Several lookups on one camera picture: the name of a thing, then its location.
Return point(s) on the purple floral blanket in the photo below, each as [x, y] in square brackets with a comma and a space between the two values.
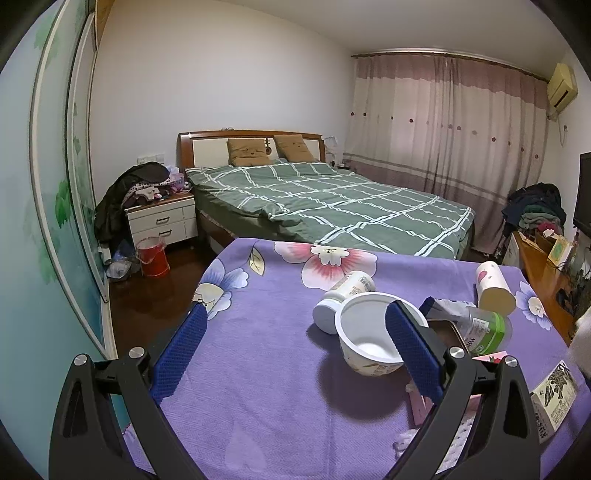
[268, 350]

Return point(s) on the bed with green plaid quilt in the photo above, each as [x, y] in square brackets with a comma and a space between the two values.
[323, 203]

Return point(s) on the white nightstand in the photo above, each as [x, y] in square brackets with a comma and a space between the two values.
[161, 221]

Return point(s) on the white bedside lamp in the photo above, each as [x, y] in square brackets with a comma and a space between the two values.
[331, 147]

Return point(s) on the sliding wardrobe doors leaf print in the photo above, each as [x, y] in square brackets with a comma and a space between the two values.
[46, 207]

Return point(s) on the white plastic bottle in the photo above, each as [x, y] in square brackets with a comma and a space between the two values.
[346, 288]

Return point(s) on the dark clothes pile on nightstand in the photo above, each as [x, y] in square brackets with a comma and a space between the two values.
[129, 189]

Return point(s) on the folded clothes pile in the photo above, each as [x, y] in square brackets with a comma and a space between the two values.
[535, 207]

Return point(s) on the white paper cup pink heart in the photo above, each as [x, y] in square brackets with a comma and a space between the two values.
[494, 286]

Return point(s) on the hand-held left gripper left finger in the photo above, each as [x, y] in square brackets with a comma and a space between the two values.
[180, 355]

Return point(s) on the red bucket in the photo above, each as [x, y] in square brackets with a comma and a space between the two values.
[152, 258]

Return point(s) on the clear bottle green label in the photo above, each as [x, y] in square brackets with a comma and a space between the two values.
[487, 330]

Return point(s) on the black television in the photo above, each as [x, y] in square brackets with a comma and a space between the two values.
[584, 194]

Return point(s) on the wooden bed headboard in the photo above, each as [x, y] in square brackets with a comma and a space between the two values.
[207, 147]

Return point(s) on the white down jacket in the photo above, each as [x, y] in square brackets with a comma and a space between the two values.
[582, 337]

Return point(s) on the green card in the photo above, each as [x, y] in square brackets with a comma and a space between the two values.
[558, 251]

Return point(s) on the white plastic bowl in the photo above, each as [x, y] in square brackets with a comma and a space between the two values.
[364, 323]

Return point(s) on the white carton black print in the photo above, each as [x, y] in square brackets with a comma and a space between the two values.
[554, 401]

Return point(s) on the plastic bags heap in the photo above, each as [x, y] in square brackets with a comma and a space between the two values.
[121, 265]

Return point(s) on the pink box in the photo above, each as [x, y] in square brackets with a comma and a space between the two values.
[489, 357]

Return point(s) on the pink beige curtain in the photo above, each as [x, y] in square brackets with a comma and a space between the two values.
[438, 138]

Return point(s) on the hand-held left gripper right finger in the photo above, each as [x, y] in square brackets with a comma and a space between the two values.
[415, 350]

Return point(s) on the beige air conditioner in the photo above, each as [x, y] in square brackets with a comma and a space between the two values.
[562, 87]

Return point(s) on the brown pillow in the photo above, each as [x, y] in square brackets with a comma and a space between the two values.
[247, 151]
[294, 147]

